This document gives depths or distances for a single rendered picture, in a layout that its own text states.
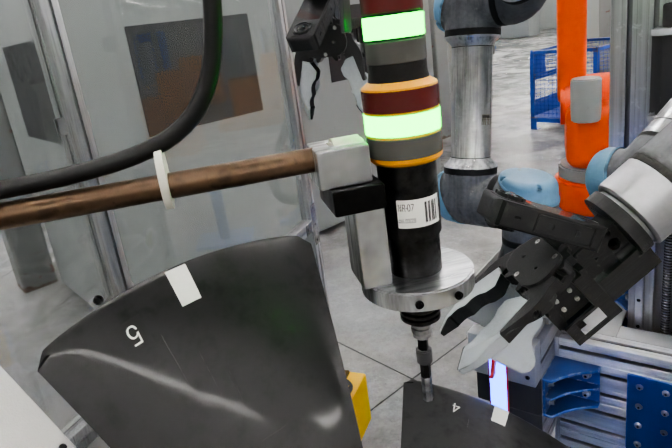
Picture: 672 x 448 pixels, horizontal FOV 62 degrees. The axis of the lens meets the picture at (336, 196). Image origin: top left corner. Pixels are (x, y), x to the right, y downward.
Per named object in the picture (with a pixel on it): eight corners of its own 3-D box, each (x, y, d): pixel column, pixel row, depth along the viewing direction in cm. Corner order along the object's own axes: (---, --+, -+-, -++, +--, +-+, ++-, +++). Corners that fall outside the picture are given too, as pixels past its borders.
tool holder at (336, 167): (347, 333, 31) (323, 160, 28) (320, 281, 37) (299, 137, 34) (496, 296, 32) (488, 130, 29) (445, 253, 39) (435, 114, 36)
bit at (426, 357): (438, 402, 37) (432, 333, 36) (422, 404, 37) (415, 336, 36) (434, 392, 38) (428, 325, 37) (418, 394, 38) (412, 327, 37)
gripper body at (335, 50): (366, 54, 90) (358, -25, 87) (348, 60, 83) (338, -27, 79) (323, 58, 93) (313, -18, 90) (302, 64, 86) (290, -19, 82)
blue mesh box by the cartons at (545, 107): (528, 129, 711) (526, 50, 682) (576, 109, 789) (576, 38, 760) (599, 133, 647) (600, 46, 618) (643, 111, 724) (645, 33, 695)
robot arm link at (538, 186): (546, 249, 110) (545, 183, 106) (484, 238, 119) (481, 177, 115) (569, 228, 119) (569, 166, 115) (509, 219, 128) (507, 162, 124)
